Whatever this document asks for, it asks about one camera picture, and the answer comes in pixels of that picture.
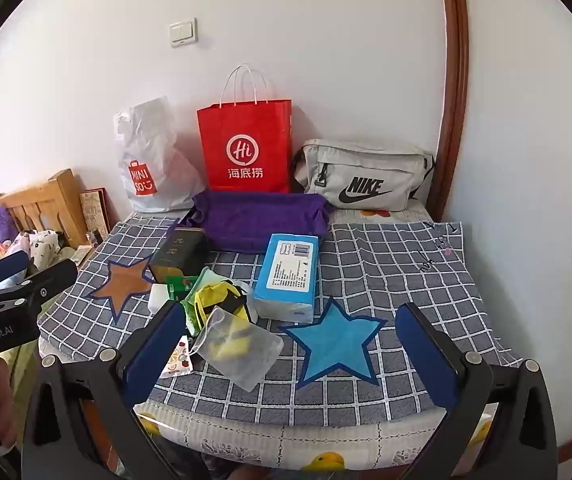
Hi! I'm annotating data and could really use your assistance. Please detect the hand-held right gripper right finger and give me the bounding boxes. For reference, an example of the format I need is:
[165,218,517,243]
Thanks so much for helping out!
[395,302,564,480]

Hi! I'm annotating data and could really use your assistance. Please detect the white mesh drawstring pouch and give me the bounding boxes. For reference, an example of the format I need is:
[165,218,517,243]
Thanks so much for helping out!
[188,306,284,392]

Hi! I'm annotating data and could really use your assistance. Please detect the purple cloth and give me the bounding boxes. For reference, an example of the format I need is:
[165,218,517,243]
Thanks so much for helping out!
[181,190,331,253]

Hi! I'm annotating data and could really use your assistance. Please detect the white wall light switch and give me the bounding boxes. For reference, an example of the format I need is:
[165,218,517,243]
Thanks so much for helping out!
[169,18,199,48]

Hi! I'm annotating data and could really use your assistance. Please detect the wooden nightstand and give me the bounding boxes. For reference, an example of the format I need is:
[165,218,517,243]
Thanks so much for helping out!
[68,240,101,268]

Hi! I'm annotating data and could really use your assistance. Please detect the green snack packet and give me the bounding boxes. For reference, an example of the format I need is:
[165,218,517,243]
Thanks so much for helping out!
[166,276,207,337]

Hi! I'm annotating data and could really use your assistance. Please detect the white spotted cloth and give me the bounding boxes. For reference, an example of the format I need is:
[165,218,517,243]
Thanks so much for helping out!
[20,230,66,271]

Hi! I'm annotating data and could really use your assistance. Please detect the blue tissue pack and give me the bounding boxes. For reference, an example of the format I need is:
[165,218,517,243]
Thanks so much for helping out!
[248,232,321,323]

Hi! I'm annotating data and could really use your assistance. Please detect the illustrated book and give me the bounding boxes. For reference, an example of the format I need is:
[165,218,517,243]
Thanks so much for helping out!
[80,187,114,241]

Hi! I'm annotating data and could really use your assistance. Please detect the red paper bag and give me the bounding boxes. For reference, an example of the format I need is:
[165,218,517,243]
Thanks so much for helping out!
[197,63,294,195]

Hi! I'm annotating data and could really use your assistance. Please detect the small fruit print packet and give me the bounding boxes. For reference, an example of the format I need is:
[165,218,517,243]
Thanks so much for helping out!
[161,337,197,378]

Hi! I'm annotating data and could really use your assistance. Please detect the yellow striped pouch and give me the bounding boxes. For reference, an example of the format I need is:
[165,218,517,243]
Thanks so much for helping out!
[193,282,257,323]

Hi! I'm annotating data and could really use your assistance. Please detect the wooden headboard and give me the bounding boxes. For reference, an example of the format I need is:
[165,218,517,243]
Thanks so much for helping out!
[0,169,89,248]

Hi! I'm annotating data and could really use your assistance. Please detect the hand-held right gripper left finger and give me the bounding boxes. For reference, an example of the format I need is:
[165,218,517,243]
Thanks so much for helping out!
[20,300,207,480]

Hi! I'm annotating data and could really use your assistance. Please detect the white plastic shopping bag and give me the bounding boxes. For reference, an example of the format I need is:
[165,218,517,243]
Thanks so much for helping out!
[112,96,207,213]

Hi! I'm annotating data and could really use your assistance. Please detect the grey checkered star blanket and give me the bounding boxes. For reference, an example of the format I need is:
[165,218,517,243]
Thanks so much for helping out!
[38,207,524,423]

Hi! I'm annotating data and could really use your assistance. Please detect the white sponge block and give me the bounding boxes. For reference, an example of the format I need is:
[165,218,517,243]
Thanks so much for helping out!
[149,284,173,313]

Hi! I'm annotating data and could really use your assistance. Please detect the dark green box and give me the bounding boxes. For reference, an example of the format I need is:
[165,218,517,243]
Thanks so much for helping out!
[148,226,209,285]

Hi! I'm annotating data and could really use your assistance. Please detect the grey waist bag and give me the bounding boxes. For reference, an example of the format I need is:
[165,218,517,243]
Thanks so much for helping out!
[293,139,437,212]

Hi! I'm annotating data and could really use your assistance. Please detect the brown wooden door frame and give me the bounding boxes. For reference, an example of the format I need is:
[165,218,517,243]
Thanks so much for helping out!
[426,0,469,221]

